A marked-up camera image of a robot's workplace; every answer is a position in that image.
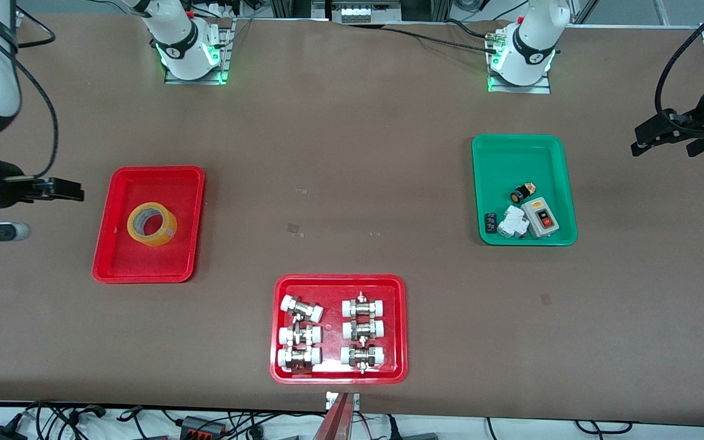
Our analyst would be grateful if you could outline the yellow tape roll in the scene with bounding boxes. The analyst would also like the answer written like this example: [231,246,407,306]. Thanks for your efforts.
[127,202,178,247]

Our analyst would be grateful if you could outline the red tray without fittings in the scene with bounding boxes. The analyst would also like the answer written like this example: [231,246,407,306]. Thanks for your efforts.
[92,166,206,284]

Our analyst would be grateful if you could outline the green plastic tray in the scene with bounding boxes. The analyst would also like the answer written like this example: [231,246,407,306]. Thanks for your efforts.
[471,134,578,246]

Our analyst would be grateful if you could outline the red tray with fittings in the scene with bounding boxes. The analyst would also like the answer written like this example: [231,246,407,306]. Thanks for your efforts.
[269,274,408,385]

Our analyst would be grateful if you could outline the black round push button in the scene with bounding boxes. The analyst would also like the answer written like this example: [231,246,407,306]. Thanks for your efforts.
[510,181,538,204]

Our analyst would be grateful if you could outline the white circuit breaker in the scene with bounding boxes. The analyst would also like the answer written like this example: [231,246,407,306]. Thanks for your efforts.
[497,205,531,240]

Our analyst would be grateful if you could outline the white-capped metal pipe fitting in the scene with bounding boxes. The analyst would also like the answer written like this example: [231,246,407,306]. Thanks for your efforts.
[278,324,323,347]
[342,291,387,318]
[277,346,323,373]
[342,319,386,342]
[340,345,386,374]
[280,295,325,323]

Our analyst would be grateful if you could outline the grey connector box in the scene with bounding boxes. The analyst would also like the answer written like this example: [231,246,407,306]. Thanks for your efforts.
[180,416,229,438]

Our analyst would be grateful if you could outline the grey power strip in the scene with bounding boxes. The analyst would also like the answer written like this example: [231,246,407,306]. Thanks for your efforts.
[332,0,403,24]

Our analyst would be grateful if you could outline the red aluminium profile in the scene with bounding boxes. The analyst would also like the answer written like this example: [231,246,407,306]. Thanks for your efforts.
[312,391,360,440]

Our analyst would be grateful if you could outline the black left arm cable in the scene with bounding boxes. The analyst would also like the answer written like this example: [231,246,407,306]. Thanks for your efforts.
[654,0,704,134]

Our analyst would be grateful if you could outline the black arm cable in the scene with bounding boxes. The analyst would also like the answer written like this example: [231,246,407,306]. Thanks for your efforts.
[0,9,60,182]
[654,0,704,134]

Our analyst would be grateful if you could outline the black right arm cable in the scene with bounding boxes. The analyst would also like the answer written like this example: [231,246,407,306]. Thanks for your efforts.
[0,9,60,182]

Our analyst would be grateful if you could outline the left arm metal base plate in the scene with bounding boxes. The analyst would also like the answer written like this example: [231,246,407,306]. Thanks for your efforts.
[488,31,552,94]

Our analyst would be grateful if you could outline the grey switch box red button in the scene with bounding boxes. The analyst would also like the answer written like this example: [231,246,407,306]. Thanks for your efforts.
[521,197,561,238]

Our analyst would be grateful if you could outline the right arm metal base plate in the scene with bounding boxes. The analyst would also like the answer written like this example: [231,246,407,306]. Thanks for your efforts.
[164,18,234,85]

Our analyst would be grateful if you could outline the black floor cable bundle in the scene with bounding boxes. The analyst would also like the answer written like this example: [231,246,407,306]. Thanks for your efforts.
[22,400,108,440]

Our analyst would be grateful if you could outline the black cable on table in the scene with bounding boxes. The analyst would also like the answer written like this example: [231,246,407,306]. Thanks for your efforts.
[383,18,512,54]

